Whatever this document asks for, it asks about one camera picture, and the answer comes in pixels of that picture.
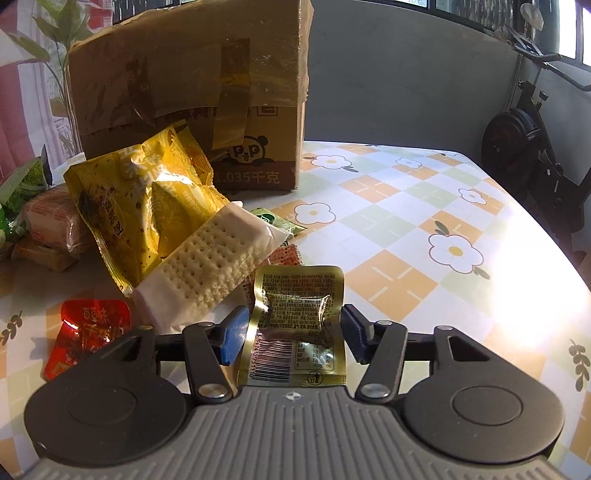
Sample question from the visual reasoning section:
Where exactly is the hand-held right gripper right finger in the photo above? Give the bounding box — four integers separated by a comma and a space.
340, 305, 498, 403

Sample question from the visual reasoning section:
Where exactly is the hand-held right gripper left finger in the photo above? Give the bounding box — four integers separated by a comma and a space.
95, 306, 250, 403

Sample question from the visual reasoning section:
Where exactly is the gold foil snack packet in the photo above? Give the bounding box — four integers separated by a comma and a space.
236, 264, 348, 387

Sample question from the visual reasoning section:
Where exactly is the small orange red packet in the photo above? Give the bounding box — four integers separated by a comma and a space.
265, 244, 304, 268

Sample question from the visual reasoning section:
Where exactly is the light green snack packet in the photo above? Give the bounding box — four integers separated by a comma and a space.
249, 208, 308, 238

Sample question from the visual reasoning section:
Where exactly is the red snack packet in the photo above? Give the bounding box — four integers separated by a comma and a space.
44, 299, 133, 381

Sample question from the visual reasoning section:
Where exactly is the plastic cardboard box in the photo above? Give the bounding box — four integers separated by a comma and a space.
65, 0, 315, 192

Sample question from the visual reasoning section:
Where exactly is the orange bread packet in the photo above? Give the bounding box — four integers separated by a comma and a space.
18, 185, 95, 252
11, 240, 79, 273

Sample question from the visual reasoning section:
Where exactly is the clear cracker packet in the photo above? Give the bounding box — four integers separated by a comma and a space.
133, 202, 295, 334

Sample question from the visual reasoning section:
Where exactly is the speckled yellow snack packet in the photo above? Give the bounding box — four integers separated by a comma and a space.
64, 154, 162, 298

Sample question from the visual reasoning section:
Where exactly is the black exercise bike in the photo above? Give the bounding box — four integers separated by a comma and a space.
480, 23, 591, 273

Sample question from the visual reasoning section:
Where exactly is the dark green snack packet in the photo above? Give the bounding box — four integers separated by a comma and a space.
0, 145, 51, 252

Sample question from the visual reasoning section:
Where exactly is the printed plant curtain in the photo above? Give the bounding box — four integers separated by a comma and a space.
0, 0, 114, 171

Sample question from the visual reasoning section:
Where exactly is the white cloth on handlebar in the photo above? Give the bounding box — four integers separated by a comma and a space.
520, 2, 546, 32

